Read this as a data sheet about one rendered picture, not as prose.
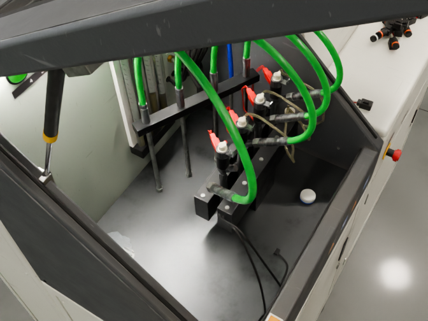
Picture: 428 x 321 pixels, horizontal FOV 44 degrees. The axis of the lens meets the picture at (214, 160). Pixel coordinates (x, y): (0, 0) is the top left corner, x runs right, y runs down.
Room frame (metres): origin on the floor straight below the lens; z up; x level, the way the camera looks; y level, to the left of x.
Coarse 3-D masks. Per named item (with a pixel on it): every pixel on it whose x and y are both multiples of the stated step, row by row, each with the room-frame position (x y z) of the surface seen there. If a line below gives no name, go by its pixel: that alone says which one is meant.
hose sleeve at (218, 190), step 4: (216, 184) 0.58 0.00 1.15; (212, 188) 0.58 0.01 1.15; (216, 188) 0.57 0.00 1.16; (220, 188) 0.56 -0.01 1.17; (224, 188) 0.56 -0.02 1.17; (216, 192) 0.56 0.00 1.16; (220, 192) 0.55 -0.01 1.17; (224, 192) 0.55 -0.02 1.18; (228, 192) 0.54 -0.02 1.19; (232, 192) 0.54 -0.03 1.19; (220, 196) 0.55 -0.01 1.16; (224, 196) 0.54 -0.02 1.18; (228, 196) 0.53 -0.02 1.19; (228, 200) 0.53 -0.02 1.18
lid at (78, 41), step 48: (0, 0) 0.62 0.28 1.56; (48, 0) 0.45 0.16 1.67; (96, 0) 0.36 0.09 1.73; (144, 0) 0.29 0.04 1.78; (192, 0) 0.26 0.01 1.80; (240, 0) 0.24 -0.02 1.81; (288, 0) 0.23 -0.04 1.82; (336, 0) 0.21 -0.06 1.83; (384, 0) 0.20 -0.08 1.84; (0, 48) 0.38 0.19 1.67; (48, 48) 0.34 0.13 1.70; (96, 48) 0.31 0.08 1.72; (144, 48) 0.29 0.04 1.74; (192, 48) 0.26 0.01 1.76
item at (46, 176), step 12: (48, 72) 0.41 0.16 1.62; (60, 72) 0.40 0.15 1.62; (48, 84) 0.41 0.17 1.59; (60, 84) 0.41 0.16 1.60; (48, 96) 0.42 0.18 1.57; (60, 96) 0.42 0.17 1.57; (48, 108) 0.43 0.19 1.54; (60, 108) 0.43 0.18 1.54; (48, 120) 0.43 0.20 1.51; (48, 132) 0.44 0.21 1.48; (48, 144) 0.46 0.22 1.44; (48, 156) 0.48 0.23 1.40; (48, 168) 0.49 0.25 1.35; (48, 180) 0.50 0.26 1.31
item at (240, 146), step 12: (192, 60) 0.63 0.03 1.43; (192, 72) 0.61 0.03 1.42; (204, 84) 0.58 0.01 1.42; (144, 96) 0.80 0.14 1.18; (216, 96) 0.57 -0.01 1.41; (144, 108) 0.79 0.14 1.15; (216, 108) 0.56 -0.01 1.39; (228, 120) 0.54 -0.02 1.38; (240, 144) 0.51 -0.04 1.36; (240, 156) 0.50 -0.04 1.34; (252, 168) 0.49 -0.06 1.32; (252, 180) 0.48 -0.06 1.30; (252, 192) 0.48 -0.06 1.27
